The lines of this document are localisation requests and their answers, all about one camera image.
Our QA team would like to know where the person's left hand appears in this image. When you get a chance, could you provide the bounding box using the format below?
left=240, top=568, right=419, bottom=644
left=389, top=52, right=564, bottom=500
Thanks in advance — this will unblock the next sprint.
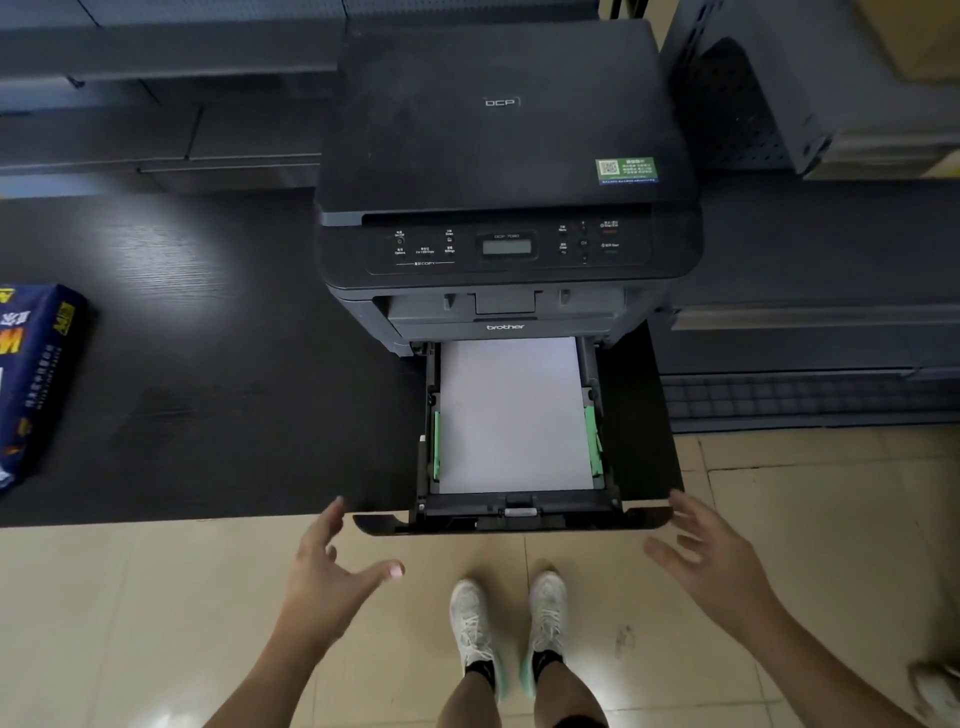
left=280, top=495, right=407, bottom=645

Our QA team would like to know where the person's right hand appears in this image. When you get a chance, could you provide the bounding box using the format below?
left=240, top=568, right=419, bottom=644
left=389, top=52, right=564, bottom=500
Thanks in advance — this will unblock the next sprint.
left=643, top=490, right=783, bottom=640

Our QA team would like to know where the person's left forearm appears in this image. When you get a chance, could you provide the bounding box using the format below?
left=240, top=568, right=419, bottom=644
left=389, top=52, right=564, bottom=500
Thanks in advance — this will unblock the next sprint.
left=201, top=636, right=343, bottom=728

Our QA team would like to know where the person's right forearm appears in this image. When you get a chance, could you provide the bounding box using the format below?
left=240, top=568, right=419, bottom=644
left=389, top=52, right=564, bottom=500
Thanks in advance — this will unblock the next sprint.
left=718, top=600, right=925, bottom=728

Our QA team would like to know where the person's left white sneaker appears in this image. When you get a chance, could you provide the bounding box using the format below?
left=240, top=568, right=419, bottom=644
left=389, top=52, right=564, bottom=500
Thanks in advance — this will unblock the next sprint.
left=449, top=578, right=506, bottom=704

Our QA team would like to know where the person's white sneaker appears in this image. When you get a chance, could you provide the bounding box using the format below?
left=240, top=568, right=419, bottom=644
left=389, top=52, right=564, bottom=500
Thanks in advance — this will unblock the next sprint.
left=449, top=578, right=506, bottom=704
left=519, top=570, right=569, bottom=700

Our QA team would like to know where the person's right white sneaker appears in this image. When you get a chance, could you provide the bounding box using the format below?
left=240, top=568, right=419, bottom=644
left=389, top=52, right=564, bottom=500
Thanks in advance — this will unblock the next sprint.
left=519, top=570, right=569, bottom=700

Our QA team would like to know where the black printer paper tray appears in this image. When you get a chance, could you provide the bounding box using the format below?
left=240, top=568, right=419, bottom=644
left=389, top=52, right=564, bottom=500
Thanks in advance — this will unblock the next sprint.
left=352, top=324, right=675, bottom=538

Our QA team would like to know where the person's left leg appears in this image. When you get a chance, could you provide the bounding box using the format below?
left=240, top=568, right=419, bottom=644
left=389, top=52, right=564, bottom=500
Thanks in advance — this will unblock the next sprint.
left=438, top=660, right=513, bottom=728

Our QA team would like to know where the person's leg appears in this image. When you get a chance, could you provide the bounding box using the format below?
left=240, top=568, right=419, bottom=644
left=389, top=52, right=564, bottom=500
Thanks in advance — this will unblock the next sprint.
left=532, top=649, right=610, bottom=728
left=438, top=660, right=513, bottom=728

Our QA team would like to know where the person's right leg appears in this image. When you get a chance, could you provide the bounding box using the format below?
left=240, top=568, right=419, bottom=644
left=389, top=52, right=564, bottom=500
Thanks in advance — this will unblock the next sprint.
left=532, top=649, right=610, bottom=728

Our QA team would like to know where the white paper stack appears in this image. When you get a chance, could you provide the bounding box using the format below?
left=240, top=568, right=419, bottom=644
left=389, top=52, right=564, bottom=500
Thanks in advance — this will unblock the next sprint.
left=438, top=336, right=596, bottom=496

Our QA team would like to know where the low grey metal shelf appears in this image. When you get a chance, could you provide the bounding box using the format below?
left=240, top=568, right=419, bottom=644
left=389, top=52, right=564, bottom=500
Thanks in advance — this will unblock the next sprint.
left=651, top=177, right=960, bottom=436

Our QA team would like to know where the green white sticker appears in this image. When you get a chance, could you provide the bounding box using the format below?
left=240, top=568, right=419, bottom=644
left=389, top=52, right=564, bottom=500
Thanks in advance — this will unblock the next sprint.
left=595, top=156, right=660, bottom=184

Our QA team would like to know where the blue paper ream package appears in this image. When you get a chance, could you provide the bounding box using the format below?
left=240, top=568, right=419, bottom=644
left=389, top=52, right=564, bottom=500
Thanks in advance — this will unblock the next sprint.
left=0, top=283, right=90, bottom=497

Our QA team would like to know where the black laser printer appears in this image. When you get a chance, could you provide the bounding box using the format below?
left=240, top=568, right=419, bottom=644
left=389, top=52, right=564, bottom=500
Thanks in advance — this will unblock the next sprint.
left=313, top=18, right=706, bottom=358

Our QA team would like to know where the perforated grey metal rack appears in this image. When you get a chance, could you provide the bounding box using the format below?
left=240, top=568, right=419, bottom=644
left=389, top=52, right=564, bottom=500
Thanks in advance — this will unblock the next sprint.
left=660, top=0, right=960, bottom=180

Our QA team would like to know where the dark grey shelf unit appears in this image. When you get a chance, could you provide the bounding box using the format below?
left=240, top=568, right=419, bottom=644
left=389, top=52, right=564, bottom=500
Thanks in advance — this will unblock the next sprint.
left=0, top=0, right=348, bottom=198

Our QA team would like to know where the brown cardboard box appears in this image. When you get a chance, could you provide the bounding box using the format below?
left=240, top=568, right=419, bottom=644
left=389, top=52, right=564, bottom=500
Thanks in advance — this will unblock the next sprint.
left=855, top=0, right=960, bottom=82

